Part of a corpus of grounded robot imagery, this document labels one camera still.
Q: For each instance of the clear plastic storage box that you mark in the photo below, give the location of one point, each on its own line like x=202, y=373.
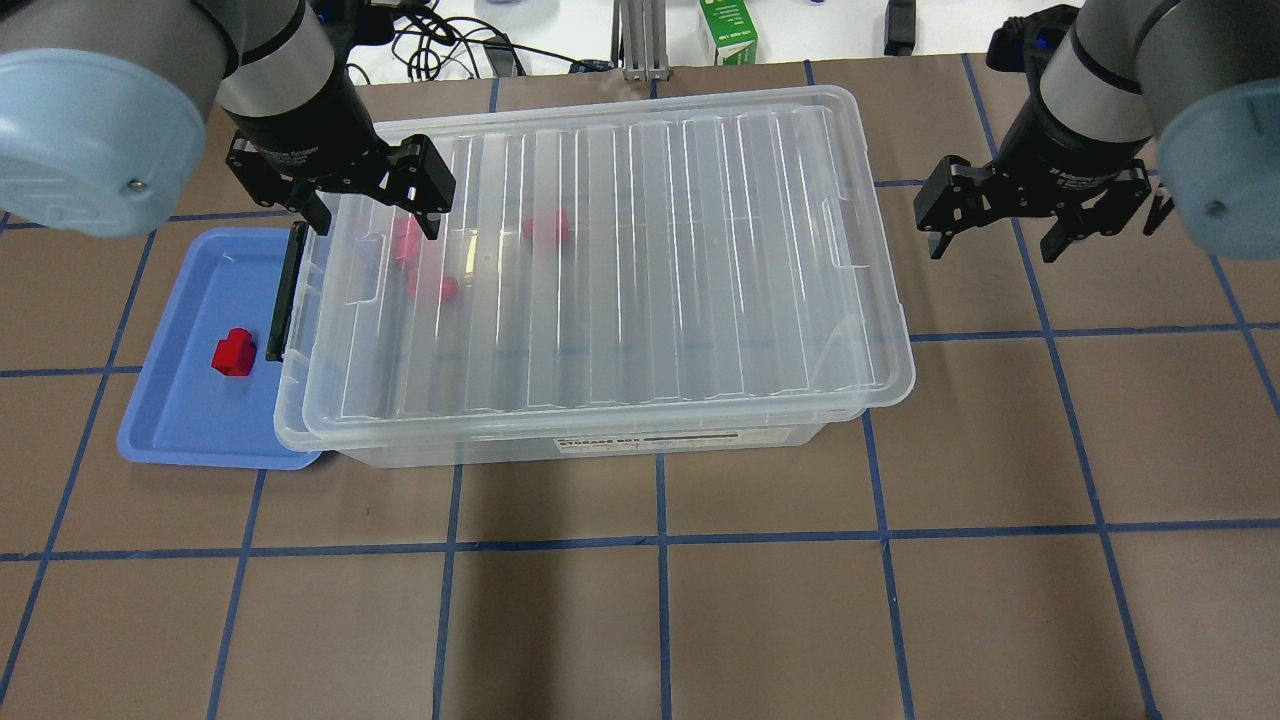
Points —
x=560, y=430

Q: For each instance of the green white carton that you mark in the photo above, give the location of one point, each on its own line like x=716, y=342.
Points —
x=729, y=33

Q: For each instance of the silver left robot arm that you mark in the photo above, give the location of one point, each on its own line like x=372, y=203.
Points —
x=105, y=108

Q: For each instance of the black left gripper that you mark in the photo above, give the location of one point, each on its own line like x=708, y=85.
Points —
x=300, y=125

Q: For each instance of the black box latch handle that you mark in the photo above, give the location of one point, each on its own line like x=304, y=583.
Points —
x=281, y=318

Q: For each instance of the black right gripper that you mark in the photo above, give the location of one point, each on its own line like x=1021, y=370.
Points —
x=1068, y=148

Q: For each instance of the clear plastic box lid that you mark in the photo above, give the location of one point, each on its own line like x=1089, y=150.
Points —
x=600, y=260

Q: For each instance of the red block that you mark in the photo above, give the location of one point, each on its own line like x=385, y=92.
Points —
x=432, y=290
x=548, y=229
x=406, y=243
x=235, y=353

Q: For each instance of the aluminium frame post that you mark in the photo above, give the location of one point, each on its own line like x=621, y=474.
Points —
x=639, y=40

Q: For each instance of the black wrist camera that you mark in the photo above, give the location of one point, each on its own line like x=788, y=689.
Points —
x=351, y=24

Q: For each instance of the blue plastic tray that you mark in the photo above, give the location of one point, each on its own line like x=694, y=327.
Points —
x=181, y=411

